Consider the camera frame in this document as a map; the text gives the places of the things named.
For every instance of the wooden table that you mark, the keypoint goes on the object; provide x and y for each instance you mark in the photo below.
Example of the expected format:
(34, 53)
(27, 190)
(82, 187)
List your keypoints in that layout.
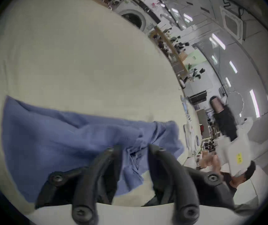
(171, 50)

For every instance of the white washing machine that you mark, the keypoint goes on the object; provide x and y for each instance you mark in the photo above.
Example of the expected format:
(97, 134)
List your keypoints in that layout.
(136, 17)

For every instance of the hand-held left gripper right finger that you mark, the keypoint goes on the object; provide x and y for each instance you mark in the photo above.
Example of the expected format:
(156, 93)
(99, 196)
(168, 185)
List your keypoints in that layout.
(171, 179)

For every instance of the bed with beige sheet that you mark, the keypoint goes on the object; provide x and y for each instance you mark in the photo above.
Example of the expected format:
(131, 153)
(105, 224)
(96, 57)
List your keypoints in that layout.
(77, 55)

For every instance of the person's body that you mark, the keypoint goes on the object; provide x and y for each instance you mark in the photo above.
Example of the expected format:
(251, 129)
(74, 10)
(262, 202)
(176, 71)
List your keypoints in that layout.
(238, 180)

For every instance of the person's right hand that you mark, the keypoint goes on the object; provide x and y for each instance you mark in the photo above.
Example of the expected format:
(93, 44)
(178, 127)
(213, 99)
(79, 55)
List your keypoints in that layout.
(210, 163)

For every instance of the blue shirt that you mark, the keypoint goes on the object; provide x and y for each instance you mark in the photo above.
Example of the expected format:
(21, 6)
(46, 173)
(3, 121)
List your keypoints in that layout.
(54, 137)

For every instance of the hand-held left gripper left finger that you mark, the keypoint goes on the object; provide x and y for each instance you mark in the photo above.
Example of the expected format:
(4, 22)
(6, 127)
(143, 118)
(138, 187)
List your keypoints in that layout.
(87, 186)

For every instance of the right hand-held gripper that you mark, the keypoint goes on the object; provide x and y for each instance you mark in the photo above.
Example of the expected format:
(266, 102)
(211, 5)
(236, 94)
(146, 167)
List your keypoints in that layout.
(238, 152)

